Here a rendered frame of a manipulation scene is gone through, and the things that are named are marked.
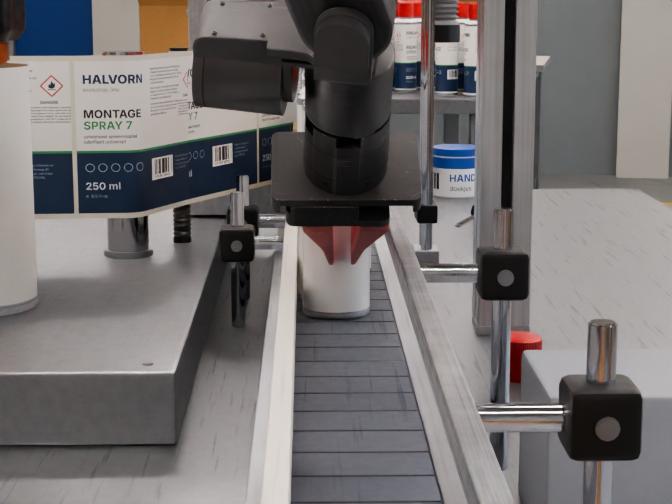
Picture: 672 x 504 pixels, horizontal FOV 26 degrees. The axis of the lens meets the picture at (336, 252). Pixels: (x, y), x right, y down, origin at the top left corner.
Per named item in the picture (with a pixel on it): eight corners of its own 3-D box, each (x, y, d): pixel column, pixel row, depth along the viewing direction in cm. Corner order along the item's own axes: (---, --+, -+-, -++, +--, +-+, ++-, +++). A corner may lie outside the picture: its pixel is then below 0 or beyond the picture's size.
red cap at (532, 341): (493, 380, 111) (494, 338, 111) (502, 369, 114) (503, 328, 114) (537, 384, 110) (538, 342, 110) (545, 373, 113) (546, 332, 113)
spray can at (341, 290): (308, 304, 115) (307, 41, 111) (374, 306, 114) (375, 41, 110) (296, 319, 110) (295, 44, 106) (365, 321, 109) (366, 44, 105)
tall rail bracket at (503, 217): (403, 461, 92) (406, 204, 89) (518, 460, 93) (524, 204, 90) (407, 478, 89) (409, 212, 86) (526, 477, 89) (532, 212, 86)
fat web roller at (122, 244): (107, 250, 138) (101, 50, 134) (155, 250, 138) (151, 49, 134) (100, 259, 133) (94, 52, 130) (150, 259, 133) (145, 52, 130)
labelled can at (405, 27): (397, 90, 343) (398, 2, 339) (418, 91, 342) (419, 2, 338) (391, 92, 338) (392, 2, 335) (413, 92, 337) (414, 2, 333)
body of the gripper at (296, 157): (271, 150, 104) (270, 73, 98) (415, 149, 104) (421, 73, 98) (271, 218, 99) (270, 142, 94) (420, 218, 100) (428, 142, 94)
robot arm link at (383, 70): (390, 75, 89) (400, 15, 93) (279, 63, 90) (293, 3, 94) (385, 153, 95) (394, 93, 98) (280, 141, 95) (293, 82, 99)
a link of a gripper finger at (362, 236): (286, 223, 110) (285, 135, 103) (380, 223, 110) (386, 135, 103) (286, 294, 105) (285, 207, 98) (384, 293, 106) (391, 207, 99)
